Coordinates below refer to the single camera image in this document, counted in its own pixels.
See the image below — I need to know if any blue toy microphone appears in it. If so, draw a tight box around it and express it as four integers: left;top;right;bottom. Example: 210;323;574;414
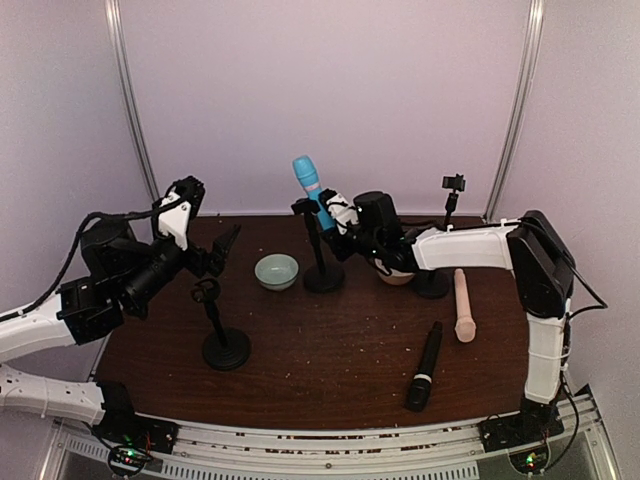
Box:
292;155;337;231

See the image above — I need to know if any tall black microphone stand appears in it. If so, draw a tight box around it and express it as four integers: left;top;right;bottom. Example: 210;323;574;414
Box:
291;198;345;294

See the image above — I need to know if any short black microphone stand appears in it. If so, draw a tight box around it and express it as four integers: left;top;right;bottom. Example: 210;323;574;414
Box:
191;278;251;371

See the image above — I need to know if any black handheld microphone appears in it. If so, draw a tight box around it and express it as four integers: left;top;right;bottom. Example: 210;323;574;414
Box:
405;321;443;413

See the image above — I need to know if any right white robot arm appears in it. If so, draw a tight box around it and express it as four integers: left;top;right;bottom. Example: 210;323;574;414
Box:
319;189;575;404

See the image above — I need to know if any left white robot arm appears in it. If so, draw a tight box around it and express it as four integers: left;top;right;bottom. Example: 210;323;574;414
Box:
1;176;240;426

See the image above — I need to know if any thin black stand with clip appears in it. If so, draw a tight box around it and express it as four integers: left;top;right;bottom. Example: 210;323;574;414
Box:
410;173;466;300

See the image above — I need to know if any white bowl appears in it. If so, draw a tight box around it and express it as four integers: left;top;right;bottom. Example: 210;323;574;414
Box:
374;259;415;286

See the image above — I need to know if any light teal bowl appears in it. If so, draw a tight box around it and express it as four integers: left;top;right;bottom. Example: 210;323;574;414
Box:
254;254;299;292

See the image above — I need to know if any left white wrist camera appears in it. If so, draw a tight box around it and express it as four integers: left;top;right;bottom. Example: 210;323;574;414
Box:
152;191;192;251

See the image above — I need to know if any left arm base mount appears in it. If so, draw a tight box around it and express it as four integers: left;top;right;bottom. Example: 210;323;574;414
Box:
87;382;179;479

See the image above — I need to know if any left aluminium frame post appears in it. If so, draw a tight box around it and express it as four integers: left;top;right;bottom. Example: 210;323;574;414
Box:
104;0;160;202

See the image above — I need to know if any aluminium frame post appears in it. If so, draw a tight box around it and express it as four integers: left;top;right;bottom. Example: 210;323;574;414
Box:
104;0;160;202
483;0;546;221

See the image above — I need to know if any front aluminium rail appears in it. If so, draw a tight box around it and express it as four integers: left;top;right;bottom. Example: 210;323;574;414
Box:
49;399;616;480

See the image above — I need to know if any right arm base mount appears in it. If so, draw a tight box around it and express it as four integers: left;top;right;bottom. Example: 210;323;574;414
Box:
478;391;565;476

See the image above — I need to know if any right aluminium frame post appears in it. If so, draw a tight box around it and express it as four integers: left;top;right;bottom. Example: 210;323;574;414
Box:
483;0;546;221

